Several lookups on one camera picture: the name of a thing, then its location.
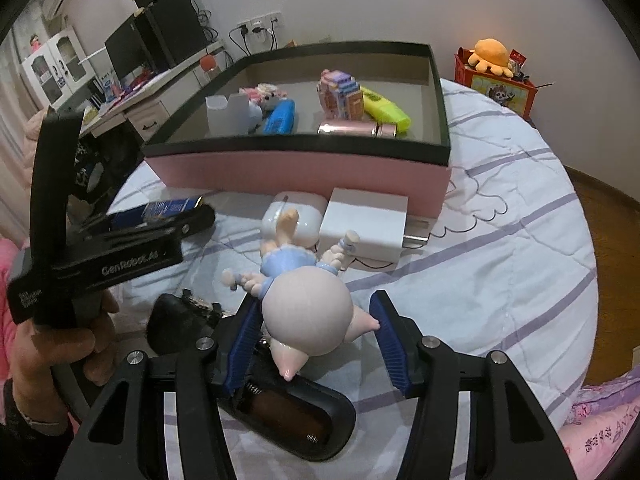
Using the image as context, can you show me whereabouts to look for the dark blue card box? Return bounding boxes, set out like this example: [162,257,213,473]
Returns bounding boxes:
[108,195,203,230]

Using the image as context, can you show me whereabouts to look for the black glasses case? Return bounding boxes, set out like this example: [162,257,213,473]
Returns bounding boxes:
[146,289,356,462]

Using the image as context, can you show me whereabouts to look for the pig girl figurine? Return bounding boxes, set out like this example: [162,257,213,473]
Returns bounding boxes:
[221,231,381,382]

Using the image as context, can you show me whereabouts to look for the white earbuds case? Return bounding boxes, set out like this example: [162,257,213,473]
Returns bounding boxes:
[260,191,328,249]

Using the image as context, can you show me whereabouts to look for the blue highlighter marker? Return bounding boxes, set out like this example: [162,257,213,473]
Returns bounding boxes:
[262,100,295,134]

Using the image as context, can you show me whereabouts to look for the pink white block kitty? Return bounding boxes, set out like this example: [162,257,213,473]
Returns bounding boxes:
[240,84,288,112]

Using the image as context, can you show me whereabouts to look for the rose gold cylinder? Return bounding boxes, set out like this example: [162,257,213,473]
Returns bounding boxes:
[317,119,397,138]

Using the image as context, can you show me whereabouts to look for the white charger cube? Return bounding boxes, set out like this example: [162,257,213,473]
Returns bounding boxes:
[318,188,435,263]

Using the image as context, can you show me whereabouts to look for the pink pixel block figure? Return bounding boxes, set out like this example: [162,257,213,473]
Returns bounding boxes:
[317,70,364,122]

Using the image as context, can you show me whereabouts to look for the yellow highlighter marker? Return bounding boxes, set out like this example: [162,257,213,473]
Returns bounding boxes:
[360,86,412,136]

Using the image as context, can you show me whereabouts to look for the person's left thumb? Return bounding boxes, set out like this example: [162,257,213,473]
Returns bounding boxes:
[10,292,119,436]

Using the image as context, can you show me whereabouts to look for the white desk with drawers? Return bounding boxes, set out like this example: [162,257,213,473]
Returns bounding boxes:
[80,41,226,141]

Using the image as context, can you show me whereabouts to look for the striped white quilt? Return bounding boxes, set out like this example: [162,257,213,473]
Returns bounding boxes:
[98,77,600,480]

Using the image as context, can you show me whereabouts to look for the bottle with orange cap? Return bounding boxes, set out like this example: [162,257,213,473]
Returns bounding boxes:
[200,53,220,84]

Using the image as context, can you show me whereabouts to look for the black computer monitor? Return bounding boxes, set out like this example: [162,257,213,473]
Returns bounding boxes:
[105,15,146,80]

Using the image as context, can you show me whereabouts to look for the white display cabinet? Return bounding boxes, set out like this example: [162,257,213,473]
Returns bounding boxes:
[21,27,96,110]

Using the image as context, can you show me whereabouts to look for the black computer tower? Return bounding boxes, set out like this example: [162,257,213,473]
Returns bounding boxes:
[134,0,207,73]

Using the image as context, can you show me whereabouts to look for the pink and green storage box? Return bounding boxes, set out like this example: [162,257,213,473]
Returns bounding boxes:
[143,41,451,218]

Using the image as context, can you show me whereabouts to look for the red toy basket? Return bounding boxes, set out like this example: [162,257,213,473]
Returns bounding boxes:
[454,47,538,119]

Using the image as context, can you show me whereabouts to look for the orange octopus plush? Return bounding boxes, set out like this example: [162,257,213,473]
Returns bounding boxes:
[468,38,513,78]

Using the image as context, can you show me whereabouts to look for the white wall power strip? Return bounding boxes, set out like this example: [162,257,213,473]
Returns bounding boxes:
[238,11,284,36]

